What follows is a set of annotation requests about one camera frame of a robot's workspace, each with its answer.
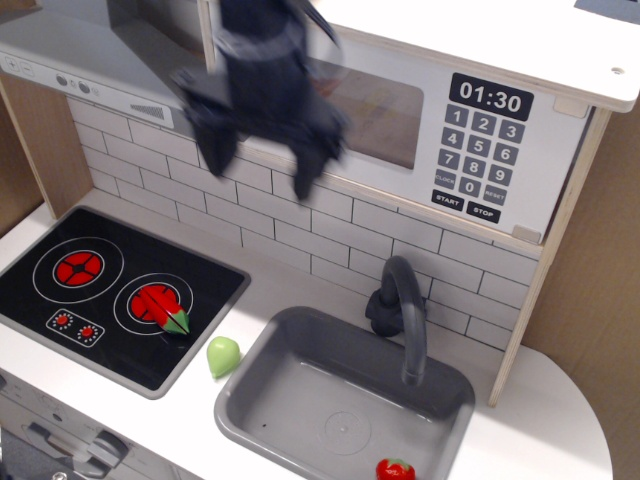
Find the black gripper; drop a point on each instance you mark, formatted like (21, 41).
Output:
(273, 100)

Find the white toy microwave door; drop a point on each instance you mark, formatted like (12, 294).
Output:
(473, 145)

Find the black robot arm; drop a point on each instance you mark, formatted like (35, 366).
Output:
(270, 30)

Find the wooden microwave cabinet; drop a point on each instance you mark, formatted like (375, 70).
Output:
(483, 283)

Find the grey range hood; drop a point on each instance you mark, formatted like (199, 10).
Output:
(104, 52)

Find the red green toy pepper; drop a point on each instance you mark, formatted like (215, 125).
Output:
(162, 307)

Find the dark grey toy faucet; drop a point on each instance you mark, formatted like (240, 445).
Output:
(397, 307)

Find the light green toy pear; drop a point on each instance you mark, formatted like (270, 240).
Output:
(223, 356)

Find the black toy stove top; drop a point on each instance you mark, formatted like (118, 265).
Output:
(75, 291)

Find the grey plastic sink basin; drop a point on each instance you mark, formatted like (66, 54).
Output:
(326, 400)

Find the red toy strawberry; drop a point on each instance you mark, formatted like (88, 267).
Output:
(394, 469)

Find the grey oven door handle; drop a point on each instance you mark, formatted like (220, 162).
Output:
(93, 460)

